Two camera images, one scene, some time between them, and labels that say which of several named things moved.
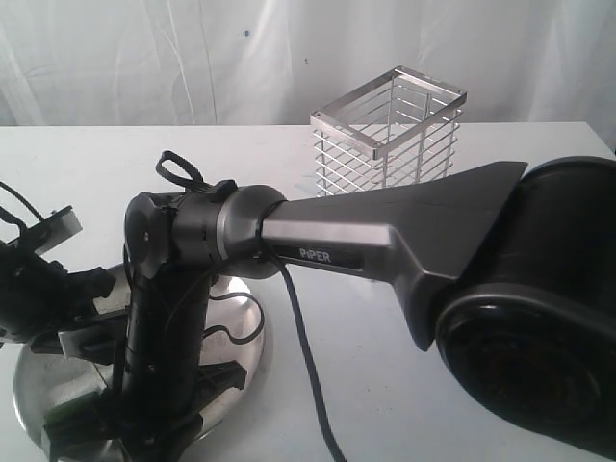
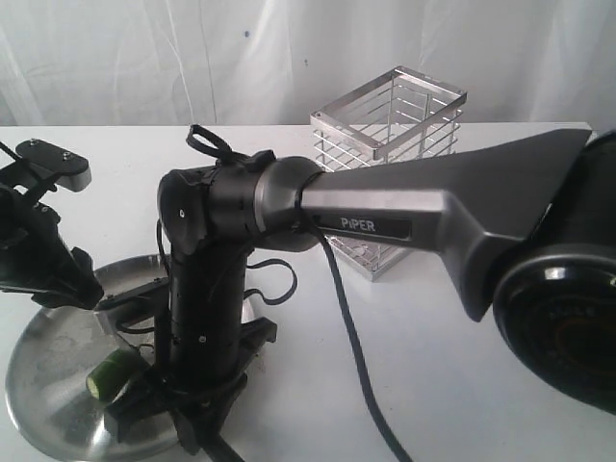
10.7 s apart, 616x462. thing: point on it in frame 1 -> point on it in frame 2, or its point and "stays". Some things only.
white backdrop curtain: [275, 63] stays
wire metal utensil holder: [398, 128] stays
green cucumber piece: [81, 413] -> [107, 379]
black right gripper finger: [216, 377] -> [252, 337]
